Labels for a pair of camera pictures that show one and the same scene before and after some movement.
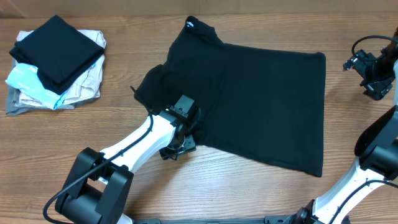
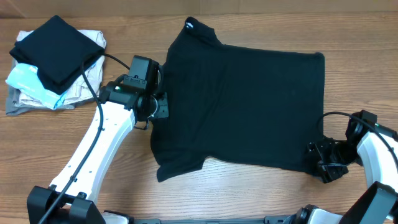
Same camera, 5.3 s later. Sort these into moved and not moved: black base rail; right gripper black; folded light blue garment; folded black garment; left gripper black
Moved: right gripper black; left gripper black
Not moved: folded black garment; folded light blue garment; black base rail
